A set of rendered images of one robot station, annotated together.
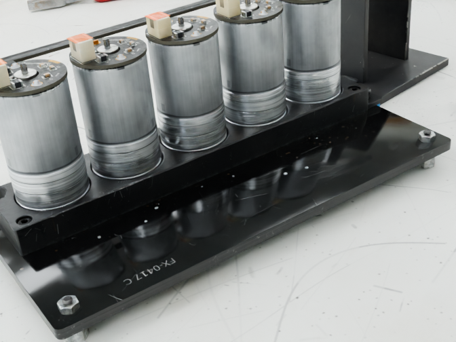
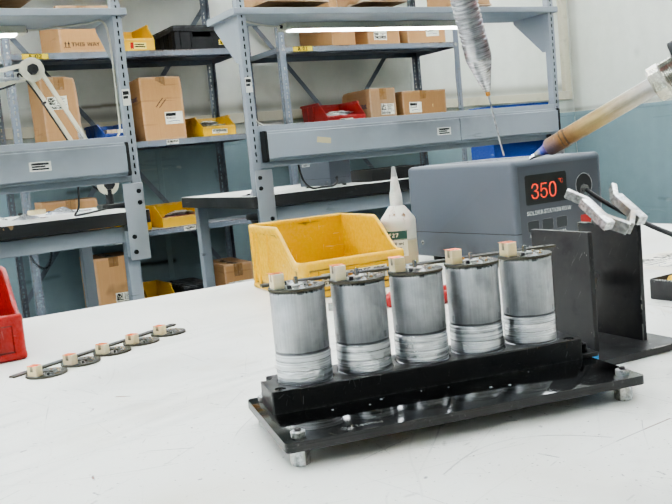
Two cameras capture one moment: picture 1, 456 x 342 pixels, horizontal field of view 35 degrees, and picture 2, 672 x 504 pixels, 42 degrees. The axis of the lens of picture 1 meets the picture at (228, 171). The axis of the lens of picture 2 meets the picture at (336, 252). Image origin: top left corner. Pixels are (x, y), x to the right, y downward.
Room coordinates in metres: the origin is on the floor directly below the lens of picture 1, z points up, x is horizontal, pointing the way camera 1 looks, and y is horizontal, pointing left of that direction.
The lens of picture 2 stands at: (-0.15, -0.06, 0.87)
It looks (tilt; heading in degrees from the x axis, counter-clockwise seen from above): 6 degrees down; 15
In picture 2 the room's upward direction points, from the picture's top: 5 degrees counter-clockwise
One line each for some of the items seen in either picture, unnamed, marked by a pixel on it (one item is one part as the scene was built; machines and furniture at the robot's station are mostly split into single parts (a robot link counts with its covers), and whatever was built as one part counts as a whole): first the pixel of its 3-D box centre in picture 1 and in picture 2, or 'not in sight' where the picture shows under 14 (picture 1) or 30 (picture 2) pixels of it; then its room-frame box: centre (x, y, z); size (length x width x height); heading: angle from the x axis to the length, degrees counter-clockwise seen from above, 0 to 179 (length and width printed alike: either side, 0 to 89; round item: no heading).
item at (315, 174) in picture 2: not in sight; (324, 173); (2.92, 0.80, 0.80); 0.15 x 0.12 x 0.10; 64
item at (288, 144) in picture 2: not in sight; (423, 135); (3.05, 0.45, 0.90); 1.30 x 0.06 x 0.12; 134
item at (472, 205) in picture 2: not in sight; (503, 208); (0.72, 0.01, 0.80); 0.15 x 0.12 x 0.10; 48
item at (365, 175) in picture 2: not in sight; (387, 173); (3.14, 0.61, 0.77); 0.24 x 0.16 x 0.04; 133
